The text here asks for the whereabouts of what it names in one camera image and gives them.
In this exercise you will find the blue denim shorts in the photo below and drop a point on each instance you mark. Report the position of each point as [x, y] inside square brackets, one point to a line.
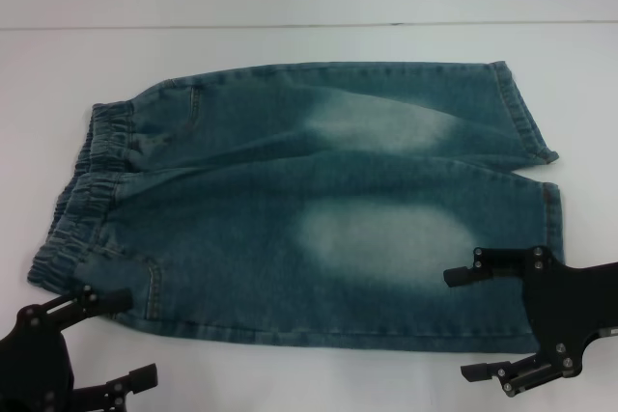
[270, 238]

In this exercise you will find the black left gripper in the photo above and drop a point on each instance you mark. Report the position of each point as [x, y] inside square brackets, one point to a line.
[34, 359]

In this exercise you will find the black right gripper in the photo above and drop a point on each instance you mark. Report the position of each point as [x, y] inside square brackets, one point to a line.
[565, 310]

